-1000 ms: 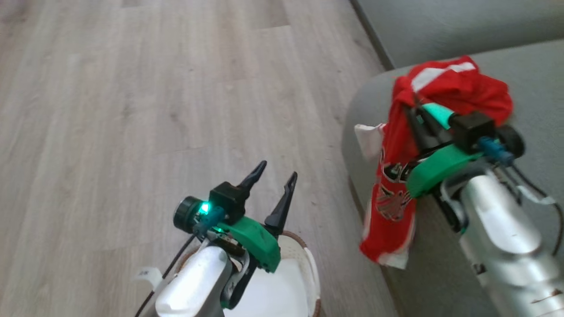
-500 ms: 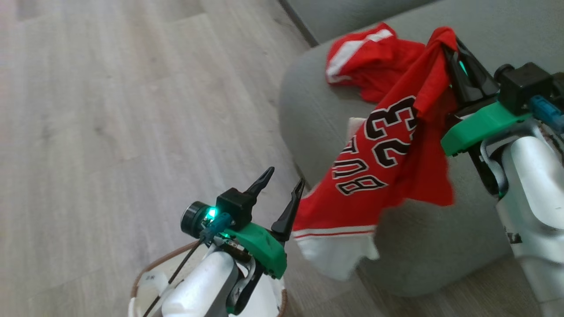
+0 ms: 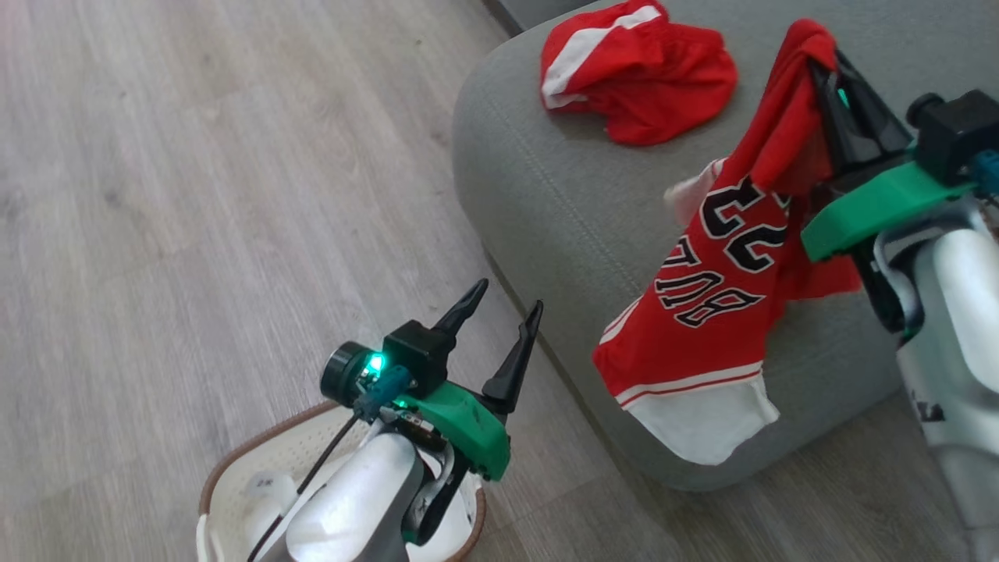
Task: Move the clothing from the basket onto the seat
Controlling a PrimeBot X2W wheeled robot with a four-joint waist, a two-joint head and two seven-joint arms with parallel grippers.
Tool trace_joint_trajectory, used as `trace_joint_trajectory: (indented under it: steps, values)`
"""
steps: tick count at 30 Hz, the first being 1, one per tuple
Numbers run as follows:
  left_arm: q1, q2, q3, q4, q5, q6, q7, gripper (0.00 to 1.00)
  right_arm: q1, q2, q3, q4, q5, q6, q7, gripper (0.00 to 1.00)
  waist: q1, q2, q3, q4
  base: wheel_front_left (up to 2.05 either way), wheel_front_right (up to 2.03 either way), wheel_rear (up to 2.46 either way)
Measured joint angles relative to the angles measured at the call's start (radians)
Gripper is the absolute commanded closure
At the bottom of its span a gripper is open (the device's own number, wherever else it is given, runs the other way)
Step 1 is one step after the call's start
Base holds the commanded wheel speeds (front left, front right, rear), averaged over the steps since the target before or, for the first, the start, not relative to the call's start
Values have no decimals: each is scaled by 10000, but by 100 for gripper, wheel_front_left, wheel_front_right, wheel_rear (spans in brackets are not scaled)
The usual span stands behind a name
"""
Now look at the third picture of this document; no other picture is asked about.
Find red white basketball jersey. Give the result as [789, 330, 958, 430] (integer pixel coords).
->
[592, 19, 863, 467]

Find grey fabric sofa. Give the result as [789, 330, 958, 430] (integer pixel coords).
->
[453, 0, 999, 493]

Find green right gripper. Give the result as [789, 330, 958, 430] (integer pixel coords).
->
[800, 49, 978, 263]

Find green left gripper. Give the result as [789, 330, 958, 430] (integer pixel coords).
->
[390, 278, 545, 482]

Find red white-striped shorts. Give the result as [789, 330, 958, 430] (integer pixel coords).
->
[539, 0, 739, 147]

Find thin black cable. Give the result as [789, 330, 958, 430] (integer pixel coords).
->
[247, 412, 364, 562]

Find white perforated laundry basket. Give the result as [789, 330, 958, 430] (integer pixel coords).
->
[195, 400, 489, 562]

